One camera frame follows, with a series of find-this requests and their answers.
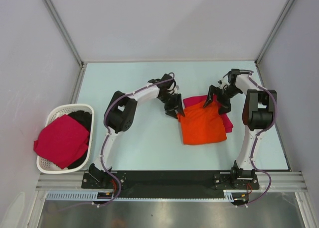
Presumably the orange t shirt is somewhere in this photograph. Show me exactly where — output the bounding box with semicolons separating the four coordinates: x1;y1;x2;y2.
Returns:
177;101;227;145

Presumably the white plastic laundry basket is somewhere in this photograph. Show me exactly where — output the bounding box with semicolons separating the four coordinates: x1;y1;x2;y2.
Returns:
36;104;95;175

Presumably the grey slotted cable duct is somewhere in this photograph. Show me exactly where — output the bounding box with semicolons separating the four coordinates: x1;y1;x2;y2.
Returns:
46;191;244;202

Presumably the black garment in basket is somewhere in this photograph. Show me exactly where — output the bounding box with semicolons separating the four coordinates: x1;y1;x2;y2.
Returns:
67;111;92;169

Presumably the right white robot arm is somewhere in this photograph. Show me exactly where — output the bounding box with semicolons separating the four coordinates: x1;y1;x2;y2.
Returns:
203;69;277;189

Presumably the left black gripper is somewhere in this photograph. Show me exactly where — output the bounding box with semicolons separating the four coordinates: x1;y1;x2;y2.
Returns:
159;93;185;119

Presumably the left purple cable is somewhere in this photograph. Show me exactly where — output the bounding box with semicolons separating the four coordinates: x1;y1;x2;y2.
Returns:
47;72;176;211

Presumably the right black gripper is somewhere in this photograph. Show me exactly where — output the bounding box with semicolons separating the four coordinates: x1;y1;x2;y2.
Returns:
203;85;242;116

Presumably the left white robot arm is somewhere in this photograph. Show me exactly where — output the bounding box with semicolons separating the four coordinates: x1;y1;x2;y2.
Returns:
82;72;185;189

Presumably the aluminium frame rail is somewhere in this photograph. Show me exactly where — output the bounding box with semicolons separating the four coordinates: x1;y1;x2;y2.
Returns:
35;171;308;192

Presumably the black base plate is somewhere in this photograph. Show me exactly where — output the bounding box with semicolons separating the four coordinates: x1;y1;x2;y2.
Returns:
81;170;260;199

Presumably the magenta t shirt in basket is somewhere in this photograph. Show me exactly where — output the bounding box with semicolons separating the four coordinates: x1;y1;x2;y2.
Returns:
33;114;90;169

